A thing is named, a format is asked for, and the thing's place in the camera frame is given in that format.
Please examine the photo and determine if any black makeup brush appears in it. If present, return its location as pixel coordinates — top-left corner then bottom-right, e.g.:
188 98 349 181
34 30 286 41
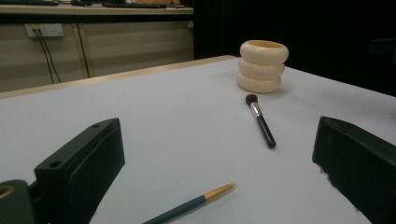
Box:
245 93 277 149

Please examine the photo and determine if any white table sheet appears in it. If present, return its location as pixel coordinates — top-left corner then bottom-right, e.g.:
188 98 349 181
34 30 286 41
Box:
0 55 396 224

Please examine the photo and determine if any cream ringed holder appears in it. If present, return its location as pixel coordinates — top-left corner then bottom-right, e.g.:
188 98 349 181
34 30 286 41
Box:
235 39 290 94

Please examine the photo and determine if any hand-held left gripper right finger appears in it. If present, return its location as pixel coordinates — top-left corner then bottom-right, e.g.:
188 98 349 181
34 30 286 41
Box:
312 116 396 224

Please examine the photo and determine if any white wall power outlet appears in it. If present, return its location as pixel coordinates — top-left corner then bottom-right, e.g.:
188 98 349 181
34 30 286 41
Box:
24 22 65 39

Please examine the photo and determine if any black keyboard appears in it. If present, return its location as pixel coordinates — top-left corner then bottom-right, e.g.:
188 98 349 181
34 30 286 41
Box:
102 2 168 9

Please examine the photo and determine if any black power cable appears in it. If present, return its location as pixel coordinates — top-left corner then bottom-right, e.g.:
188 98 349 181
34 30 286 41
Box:
37 29 63 84
33 29 55 85

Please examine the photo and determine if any black curtain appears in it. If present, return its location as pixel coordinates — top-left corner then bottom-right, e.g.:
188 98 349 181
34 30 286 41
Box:
192 0 396 97

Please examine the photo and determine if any brown brush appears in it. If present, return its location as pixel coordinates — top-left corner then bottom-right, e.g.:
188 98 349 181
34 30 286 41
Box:
143 182 237 224

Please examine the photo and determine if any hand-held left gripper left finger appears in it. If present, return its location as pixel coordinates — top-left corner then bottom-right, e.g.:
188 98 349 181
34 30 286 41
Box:
34 118 126 224

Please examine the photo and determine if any wooden table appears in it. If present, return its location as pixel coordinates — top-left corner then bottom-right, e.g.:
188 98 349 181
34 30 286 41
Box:
0 54 238 101

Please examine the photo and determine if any background desk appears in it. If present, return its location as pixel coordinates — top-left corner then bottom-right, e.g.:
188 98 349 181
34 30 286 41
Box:
0 3 194 24

